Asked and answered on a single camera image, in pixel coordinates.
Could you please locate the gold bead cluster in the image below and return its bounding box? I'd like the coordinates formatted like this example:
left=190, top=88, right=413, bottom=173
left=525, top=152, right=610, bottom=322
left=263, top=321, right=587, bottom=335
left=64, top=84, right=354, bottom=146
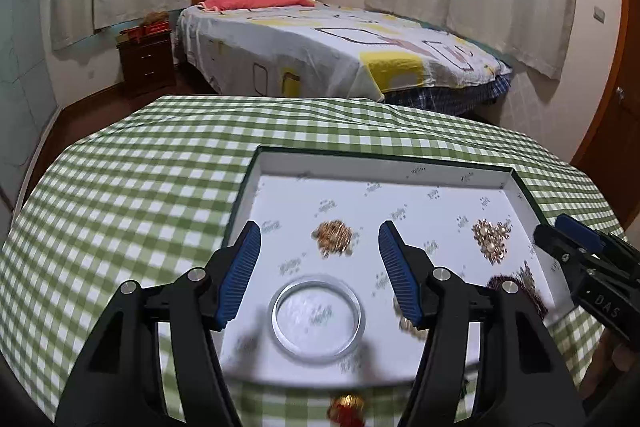
left=471, top=217, right=514, bottom=266

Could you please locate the green checkered tablecloth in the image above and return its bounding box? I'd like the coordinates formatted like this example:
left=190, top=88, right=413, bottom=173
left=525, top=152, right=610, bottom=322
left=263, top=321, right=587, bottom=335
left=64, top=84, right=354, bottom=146
left=0, top=94, right=627, bottom=427

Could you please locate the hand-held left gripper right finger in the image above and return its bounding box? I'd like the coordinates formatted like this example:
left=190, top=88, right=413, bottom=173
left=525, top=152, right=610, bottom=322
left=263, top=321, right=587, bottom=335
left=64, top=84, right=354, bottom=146
left=377, top=221, right=590, bottom=427

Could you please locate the person's right hand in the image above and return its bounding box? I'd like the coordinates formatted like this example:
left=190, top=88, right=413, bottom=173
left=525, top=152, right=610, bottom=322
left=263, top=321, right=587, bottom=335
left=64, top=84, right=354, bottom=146
left=582, top=327, right=640, bottom=409

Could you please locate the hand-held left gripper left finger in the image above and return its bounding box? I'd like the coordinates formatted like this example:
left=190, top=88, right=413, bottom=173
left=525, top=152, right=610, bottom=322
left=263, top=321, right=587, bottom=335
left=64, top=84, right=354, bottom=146
left=54, top=221, right=263, bottom=427

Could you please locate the dark red bead bracelet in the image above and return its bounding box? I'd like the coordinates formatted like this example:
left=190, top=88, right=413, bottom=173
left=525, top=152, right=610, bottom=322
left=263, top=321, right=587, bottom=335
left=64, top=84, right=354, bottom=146
left=485, top=259, right=552, bottom=319

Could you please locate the clear glass bangle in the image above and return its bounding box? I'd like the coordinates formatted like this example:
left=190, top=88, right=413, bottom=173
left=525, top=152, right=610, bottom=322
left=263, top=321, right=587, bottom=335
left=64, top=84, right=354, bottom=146
left=270, top=274, right=366, bottom=366

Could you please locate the dark wooden nightstand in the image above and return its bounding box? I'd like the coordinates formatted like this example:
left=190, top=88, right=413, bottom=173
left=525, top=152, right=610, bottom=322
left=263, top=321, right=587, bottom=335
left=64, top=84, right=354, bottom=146
left=117, top=29, right=177, bottom=98

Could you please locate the white shallow box tray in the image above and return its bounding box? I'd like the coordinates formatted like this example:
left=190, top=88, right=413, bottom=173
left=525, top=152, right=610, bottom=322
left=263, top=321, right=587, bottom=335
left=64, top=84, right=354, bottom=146
left=220, top=146, right=576, bottom=392

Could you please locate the gold bead bracelet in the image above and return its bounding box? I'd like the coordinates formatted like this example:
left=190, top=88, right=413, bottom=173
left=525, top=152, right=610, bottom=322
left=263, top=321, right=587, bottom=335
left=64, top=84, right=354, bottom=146
left=311, top=219, right=357, bottom=258

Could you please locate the bed with patterned sheet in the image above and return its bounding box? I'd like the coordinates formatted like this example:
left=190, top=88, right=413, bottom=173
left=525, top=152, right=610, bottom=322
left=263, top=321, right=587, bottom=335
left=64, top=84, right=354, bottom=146
left=172, top=0, right=514, bottom=104

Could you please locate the frosted glass wardrobe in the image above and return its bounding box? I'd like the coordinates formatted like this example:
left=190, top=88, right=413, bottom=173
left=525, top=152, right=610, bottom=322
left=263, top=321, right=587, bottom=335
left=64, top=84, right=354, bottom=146
left=0, top=0, right=62, bottom=210

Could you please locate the wooden door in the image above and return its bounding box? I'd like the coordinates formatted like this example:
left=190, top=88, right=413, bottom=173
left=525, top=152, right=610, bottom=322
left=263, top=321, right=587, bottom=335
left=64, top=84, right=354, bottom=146
left=570, top=0, right=640, bottom=230

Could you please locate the white pearl necklace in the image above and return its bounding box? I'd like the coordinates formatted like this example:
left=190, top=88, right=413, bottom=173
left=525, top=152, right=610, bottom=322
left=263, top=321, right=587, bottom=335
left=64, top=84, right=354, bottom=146
left=392, top=297, right=432, bottom=341

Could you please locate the pink pillow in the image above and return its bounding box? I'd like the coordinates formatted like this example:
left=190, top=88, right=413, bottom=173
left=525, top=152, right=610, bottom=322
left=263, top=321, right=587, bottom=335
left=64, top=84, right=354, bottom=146
left=198, top=0, right=314, bottom=12

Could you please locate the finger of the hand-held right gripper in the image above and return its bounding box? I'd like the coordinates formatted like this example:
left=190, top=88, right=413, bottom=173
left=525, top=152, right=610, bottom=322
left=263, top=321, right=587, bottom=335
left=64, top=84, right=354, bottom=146
left=533, top=224, right=582, bottom=264
left=555, top=213, right=607, bottom=254

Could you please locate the blue plaid bed skirt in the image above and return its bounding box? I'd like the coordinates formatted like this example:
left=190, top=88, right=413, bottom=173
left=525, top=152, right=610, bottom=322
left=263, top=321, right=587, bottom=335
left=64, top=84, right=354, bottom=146
left=382, top=73, right=514, bottom=114

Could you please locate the red tassel ornament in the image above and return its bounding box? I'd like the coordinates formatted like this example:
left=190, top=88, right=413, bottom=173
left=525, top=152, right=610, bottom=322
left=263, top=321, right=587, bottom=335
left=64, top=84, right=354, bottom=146
left=327, top=394, right=366, bottom=427

